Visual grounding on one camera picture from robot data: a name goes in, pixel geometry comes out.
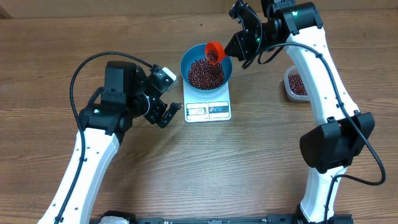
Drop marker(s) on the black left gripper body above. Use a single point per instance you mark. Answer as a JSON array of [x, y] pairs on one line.
[[154, 111]]

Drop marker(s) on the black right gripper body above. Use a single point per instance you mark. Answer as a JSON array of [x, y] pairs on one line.
[[250, 44]]

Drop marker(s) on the red measuring scoop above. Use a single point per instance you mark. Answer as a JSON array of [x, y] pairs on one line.
[[218, 48]]

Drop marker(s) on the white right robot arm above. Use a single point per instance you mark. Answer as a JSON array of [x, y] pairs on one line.
[[341, 130]]

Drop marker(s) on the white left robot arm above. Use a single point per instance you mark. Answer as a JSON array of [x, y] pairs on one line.
[[127, 93]]

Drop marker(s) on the white digital kitchen scale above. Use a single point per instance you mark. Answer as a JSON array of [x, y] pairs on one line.
[[200, 107]]

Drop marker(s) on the blue plastic bowl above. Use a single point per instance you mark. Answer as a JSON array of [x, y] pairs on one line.
[[197, 52]]

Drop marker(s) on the red beans in bowl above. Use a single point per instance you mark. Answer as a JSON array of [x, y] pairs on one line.
[[205, 76]]

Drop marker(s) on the red adzuki beans in container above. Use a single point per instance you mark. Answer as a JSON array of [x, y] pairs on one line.
[[296, 84]]

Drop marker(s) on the clear plastic bean container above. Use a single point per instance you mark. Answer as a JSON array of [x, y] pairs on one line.
[[290, 95]]

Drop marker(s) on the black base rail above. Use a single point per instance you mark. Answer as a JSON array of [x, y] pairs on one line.
[[113, 216]]

